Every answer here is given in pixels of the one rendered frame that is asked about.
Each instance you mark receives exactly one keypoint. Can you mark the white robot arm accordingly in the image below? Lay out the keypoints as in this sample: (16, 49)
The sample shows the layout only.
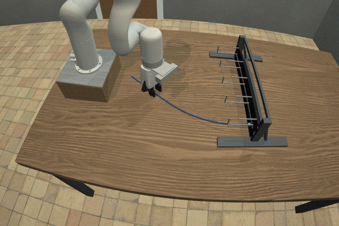
(124, 36)

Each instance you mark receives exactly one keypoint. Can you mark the dark grey metal rack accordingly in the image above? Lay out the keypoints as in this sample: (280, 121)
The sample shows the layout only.
(257, 125)

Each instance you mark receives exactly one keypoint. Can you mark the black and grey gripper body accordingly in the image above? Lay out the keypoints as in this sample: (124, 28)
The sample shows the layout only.
(147, 75)

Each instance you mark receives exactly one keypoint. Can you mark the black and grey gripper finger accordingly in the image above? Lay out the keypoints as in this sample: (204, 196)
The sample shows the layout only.
(151, 91)
(158, 87)

